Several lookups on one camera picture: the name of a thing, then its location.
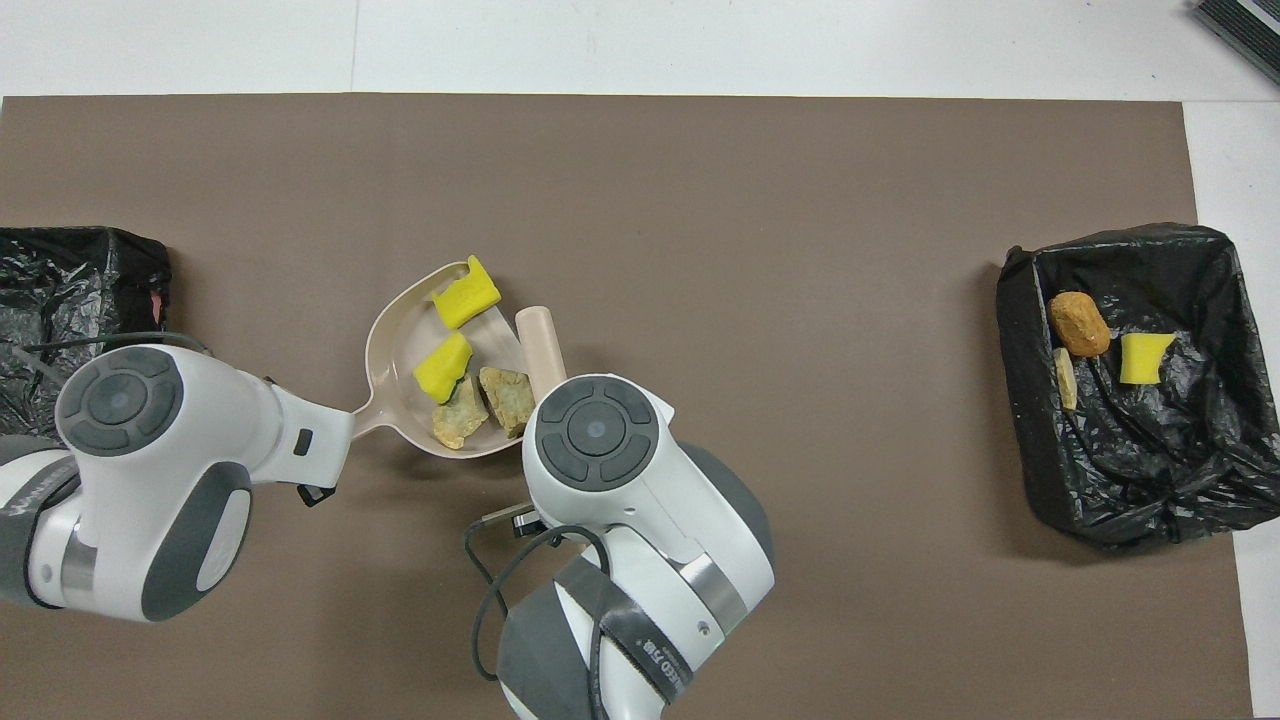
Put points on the large yellow sponge piece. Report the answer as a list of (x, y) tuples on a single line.
[(466, 295)]

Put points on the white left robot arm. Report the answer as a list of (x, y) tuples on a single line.
[(150, 470)]

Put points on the pale beige foam chunk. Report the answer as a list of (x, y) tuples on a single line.
[(460, 415)]

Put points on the brown table mat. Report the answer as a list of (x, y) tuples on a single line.
[(700, 200)]

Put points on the beige plastic dustpan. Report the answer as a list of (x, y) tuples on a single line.
[(400, 340)]

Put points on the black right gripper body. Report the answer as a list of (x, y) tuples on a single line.
[(527, 522)]

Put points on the beige hand brush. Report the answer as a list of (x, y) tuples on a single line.
[(540, 345)]

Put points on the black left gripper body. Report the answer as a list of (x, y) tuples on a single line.
[(317, 494)]

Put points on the brown oval bread lump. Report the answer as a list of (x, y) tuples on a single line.
[(1080, 323)]

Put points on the bin with crumpled black bag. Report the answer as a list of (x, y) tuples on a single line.
[(1150, 470)]

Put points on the bin with smooth black bag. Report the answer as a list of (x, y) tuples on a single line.
[(60, 280)]

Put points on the ridged beige foam chunk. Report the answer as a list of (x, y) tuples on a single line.
[(1066, 380)]

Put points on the yellow green scrub sponge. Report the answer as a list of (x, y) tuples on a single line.
[(443, 368)]

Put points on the tan foam chunk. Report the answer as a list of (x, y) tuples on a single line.
[(507, 400)]

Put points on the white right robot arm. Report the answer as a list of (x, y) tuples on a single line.
[(640, 520)]

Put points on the small yellow sponge piece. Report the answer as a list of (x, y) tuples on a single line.
[(1145, 358)]

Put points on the grey ribbed panel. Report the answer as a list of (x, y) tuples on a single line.
[(1245, 25)]

